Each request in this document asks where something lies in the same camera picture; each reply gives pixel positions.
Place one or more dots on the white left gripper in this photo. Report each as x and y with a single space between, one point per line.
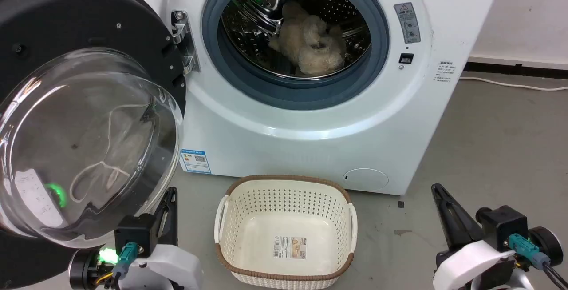
168 268

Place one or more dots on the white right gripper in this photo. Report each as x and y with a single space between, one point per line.
470 263

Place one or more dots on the black washer door glass bowl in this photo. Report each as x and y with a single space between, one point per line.
66 14

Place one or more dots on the black round left gripper motor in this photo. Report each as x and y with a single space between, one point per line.
82 270

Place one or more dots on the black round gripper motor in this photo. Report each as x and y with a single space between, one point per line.
82 270
550 243

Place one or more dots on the black round right gripper motor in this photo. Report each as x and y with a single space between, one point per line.
550 243

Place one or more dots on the white front-load washing machine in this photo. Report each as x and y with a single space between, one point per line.
310 148

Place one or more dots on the black door latch socket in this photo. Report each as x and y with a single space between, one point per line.
406 58

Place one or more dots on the chrome door hinge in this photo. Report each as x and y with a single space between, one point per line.
182 28

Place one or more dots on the blue energy label sticker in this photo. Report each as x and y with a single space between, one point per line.
195 161

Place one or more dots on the cream perforated laundry basket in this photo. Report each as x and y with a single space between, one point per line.
248 210

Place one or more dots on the round filter cover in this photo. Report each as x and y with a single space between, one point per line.
365 179

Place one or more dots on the paper product label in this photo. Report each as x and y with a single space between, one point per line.
289 247

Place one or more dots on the small printed text sticker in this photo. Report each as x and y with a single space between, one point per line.
445 72

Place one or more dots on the black baseboard strip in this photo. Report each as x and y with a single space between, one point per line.
514 69

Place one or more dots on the grey warning sticker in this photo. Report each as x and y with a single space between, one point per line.
407 22

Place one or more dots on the perforated steel drum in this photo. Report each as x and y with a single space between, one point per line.
253 28

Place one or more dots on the beige plush toy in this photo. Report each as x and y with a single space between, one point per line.
310 45

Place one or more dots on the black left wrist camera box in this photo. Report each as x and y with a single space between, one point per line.
137 232

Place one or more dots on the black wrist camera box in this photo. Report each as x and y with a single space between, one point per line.
137 232
503 225

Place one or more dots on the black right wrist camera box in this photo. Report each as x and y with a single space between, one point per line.
503 225

